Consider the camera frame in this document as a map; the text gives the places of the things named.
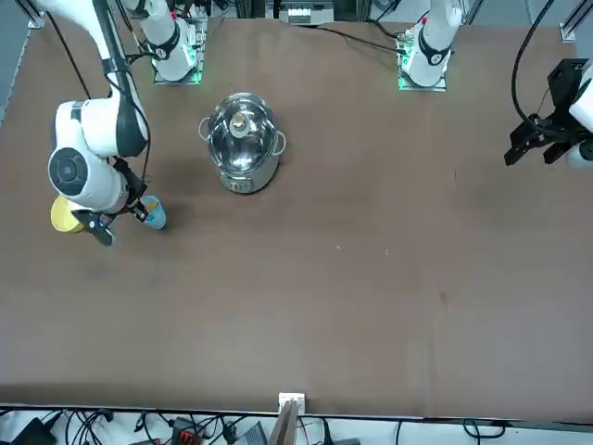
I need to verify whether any stainless steel pot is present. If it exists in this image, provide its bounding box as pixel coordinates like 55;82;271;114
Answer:
198;91;287;196

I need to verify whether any black power brick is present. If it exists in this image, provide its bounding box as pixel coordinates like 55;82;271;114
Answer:
9;415;57;445

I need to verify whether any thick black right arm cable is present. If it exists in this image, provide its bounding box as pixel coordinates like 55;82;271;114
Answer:
92;0;154;186

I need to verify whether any black hub with red ports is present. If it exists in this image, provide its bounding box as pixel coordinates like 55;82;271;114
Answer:
169;415;206;445

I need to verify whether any yellow plastic bowl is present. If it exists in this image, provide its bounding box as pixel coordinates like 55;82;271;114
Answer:
49;195;85;234

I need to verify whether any blue plastic cup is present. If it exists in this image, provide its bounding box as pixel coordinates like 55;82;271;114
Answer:
137;194;169;232

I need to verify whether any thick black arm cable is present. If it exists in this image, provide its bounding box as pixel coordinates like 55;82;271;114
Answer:
92;0;154;186
511;0;557;124

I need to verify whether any gray bottle with tan cap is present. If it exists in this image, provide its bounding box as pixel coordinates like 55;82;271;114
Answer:
230;112;250;140

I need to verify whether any short aluminium profile post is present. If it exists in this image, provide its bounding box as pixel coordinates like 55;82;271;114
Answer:
277;391;308;414

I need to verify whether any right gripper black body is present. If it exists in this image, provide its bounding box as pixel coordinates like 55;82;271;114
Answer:
109;156;149;208

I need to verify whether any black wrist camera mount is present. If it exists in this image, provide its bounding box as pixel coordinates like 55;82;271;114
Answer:
69;209;117;248

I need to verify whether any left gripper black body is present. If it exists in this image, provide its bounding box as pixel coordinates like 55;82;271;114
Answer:
532;58;587;134

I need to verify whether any white power strip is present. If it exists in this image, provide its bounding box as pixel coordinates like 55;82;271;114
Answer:
280;0;334;27

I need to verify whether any dark gray electronic device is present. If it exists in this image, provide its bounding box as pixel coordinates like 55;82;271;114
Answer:
240;420;269;445

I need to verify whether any black cable with gray sleeve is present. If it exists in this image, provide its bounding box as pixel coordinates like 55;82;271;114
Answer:
44;11;92;101

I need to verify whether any black cable across table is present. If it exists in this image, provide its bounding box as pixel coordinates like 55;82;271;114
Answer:
295;21;405;53

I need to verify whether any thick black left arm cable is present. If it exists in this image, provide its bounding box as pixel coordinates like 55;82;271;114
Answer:
511;0;557;124

